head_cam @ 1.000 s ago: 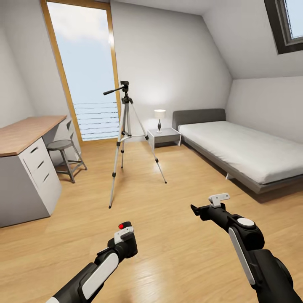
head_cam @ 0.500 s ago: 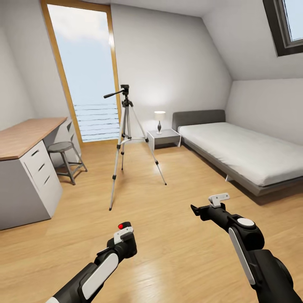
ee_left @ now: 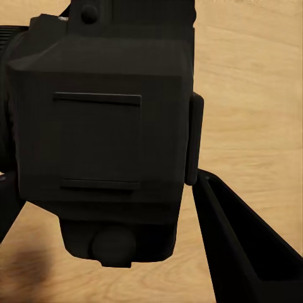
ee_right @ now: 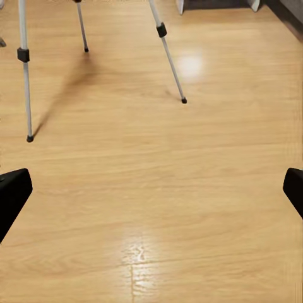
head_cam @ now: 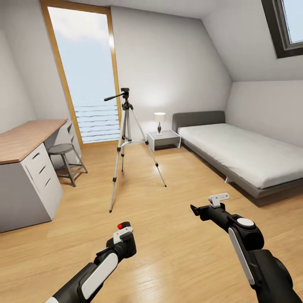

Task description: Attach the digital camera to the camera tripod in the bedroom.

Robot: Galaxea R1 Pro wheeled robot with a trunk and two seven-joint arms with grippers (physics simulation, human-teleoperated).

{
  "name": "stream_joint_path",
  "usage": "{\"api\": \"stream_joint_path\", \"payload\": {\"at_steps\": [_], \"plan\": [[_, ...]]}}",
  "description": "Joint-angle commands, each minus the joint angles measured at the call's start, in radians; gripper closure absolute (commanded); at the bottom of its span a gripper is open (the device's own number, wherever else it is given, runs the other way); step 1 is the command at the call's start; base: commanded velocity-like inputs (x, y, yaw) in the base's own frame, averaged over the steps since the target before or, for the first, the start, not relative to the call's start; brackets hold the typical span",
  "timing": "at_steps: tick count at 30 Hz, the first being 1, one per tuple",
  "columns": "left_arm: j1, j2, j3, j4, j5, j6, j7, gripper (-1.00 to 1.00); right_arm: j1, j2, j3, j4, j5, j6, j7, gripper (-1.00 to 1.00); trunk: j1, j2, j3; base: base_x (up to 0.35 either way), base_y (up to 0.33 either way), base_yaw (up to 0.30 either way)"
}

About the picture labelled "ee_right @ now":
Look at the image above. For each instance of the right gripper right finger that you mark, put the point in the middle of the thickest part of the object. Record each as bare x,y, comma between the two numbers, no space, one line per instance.
293,188

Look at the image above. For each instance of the camera tripod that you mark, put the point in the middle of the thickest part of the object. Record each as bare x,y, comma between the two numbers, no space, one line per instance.
23,52

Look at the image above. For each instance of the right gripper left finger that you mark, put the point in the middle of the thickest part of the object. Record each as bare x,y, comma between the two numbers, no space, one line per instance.
15,189

